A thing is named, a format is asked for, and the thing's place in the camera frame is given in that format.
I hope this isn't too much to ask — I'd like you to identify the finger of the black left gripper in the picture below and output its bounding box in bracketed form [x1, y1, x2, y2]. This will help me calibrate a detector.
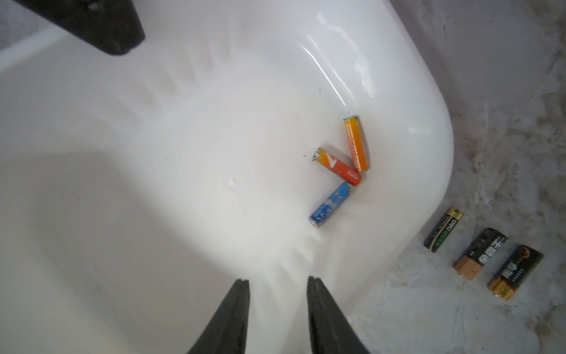
[16, 0, 145, 55]

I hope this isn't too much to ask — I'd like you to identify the black gold green battery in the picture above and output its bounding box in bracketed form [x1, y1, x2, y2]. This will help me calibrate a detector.
[423, 207, 465, 253]

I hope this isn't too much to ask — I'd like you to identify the red orange battery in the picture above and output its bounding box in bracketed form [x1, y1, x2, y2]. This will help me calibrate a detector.
[312, 147, 362, 187]

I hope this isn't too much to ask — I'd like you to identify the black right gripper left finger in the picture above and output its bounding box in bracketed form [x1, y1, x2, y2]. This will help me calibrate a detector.
[187, 279, 251, 354]

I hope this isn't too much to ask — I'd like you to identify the blue battery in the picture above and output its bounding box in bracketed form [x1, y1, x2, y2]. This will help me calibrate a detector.
[309, 182, 352, 228]

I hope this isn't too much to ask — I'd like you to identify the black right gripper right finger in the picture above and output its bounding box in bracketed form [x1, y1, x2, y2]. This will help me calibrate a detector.
[307, 276, 369, 354]

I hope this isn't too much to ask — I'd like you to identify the black orange battery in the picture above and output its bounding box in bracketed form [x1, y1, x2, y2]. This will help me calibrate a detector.
[453, 228, 508, 280]

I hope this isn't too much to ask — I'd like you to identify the white plastic storage tray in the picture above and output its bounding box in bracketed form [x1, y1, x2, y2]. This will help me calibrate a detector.
[1, 1, 453, 353]

